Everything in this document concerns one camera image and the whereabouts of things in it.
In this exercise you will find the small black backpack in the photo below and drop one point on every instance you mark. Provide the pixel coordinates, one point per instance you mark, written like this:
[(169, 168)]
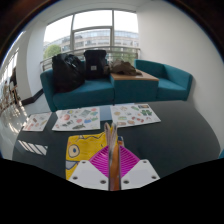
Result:
[(95, 65)]

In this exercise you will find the metal window railing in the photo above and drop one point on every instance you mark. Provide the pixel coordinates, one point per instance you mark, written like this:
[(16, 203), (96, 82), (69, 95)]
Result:
[(126, 51)]

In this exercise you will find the group of wooden chairs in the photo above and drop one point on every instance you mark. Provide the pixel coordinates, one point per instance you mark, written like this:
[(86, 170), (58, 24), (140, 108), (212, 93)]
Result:
[(8, 96)]

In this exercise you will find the person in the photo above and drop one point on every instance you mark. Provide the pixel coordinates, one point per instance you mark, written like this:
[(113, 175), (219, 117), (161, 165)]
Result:
[(14, 77)]

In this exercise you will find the large black backpack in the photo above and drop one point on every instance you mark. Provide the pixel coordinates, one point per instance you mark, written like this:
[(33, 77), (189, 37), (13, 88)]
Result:
[(68, 73)]

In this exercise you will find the teal two-seat sofa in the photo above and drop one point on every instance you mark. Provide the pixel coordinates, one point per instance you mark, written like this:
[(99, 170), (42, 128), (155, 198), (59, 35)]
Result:
[(86, 93)]

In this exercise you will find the teal wood-topped side table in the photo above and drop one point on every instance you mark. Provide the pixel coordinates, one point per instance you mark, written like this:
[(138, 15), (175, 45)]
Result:
[(135, 88)]

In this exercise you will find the brown jacket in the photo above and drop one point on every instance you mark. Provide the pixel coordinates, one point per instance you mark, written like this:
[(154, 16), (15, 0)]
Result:
[(123, 68)]

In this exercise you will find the printed picture paper sheet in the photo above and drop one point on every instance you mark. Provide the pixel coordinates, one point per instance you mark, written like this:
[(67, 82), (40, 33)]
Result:
[(133, 115), (36, 121), (76, 119)]

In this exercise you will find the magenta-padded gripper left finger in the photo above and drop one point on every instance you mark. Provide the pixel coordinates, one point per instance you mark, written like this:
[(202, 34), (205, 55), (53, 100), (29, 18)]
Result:
[(88, 175)]

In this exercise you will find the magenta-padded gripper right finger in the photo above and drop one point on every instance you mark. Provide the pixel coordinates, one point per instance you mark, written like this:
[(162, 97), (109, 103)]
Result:
[(140, 175)]

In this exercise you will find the teal armchair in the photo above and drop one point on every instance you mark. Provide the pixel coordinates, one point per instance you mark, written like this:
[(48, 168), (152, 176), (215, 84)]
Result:
[(173, 83)]

